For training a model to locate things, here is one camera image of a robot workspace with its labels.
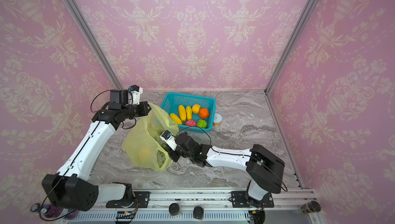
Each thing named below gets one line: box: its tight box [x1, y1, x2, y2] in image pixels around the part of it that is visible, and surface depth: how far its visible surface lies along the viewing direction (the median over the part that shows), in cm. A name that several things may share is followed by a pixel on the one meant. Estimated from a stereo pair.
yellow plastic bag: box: [121, 102, 179, 172], surface depth 74 cm
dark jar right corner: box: [298, 200, 322, 214], surface depth 66 cm
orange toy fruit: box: [199, 107, 210, 119], surface depth 102 cm
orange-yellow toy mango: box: [178, 104, 187, 122], surface depth 105 cm
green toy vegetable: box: [196, 119, 208, 129], surface depth 97 cm
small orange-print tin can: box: [212, 113, 223, 127], surface depth 100 cm
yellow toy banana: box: [185, 105, 193, 121], surface depth 105 cm
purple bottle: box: [40, 204, 79, 220], surface depth 61 cm
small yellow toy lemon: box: [191, 103, 201, 115], surface depth 107 cm
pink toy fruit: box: [185, 119, 197, 127], surface depth 98 cm
